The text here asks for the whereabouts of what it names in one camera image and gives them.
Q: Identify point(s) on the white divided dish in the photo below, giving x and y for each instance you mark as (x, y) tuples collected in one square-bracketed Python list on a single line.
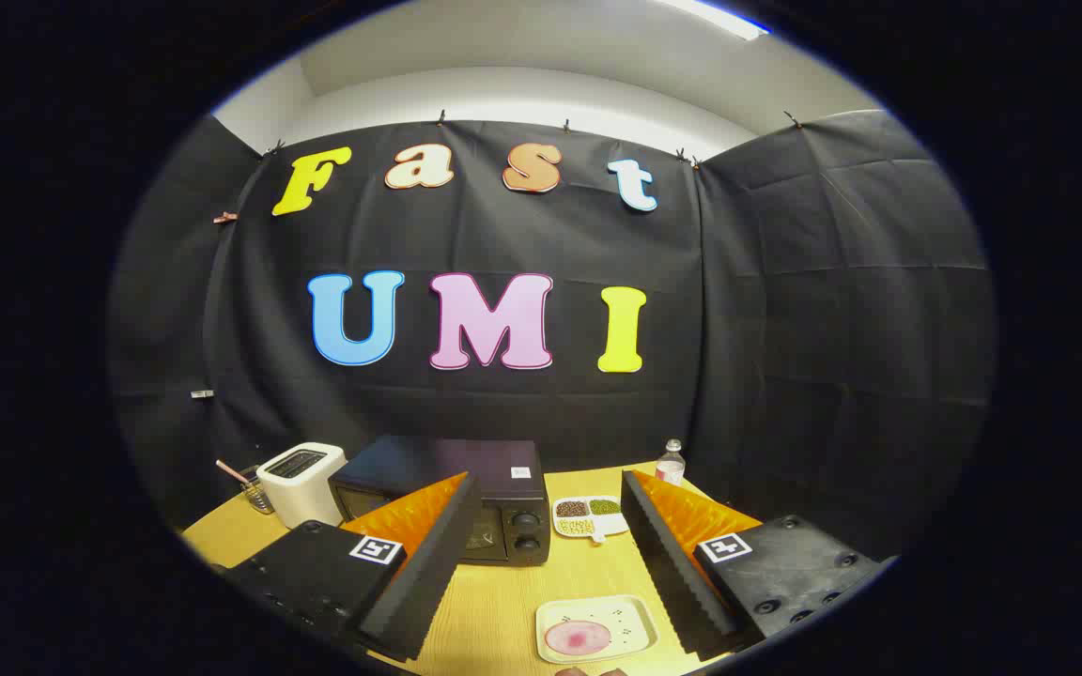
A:
[(590, 519)]

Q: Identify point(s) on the pink straw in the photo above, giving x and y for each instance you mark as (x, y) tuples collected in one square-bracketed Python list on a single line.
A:
[(231, 470)]

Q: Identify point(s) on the pile of beige soybeans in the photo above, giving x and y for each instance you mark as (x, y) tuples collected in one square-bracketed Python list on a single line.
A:
[(575, 528)]

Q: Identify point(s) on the black backdrop cloth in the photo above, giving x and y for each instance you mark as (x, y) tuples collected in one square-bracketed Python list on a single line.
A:
[(503, 235)]

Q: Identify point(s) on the black toaster oven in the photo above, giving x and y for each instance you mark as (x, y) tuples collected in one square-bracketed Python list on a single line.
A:
[(466, 460)]

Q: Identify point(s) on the clear plastic bottle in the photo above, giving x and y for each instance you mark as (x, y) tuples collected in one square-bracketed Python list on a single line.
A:
[(671, 467)]

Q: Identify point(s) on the pink ham slice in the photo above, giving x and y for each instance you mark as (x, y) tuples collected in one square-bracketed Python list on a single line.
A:
[(579, 638)]

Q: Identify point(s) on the white bread toaster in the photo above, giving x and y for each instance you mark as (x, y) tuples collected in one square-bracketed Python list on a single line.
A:
[(301, 488)]

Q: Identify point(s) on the cream square plate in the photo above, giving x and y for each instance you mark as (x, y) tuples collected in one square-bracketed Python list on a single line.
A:
[(630, 615)]

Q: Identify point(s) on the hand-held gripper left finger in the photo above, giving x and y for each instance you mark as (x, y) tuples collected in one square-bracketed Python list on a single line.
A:
[(428, 563)]

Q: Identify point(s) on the pile of brown beans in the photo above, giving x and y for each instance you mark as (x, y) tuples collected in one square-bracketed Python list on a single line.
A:
[(571, 509)]

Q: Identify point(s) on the pile of green beans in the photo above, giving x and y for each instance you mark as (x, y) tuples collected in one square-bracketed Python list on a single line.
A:
[(605, 507)]

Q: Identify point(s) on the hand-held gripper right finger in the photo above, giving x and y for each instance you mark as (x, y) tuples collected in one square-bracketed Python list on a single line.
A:
[(668, 563)]

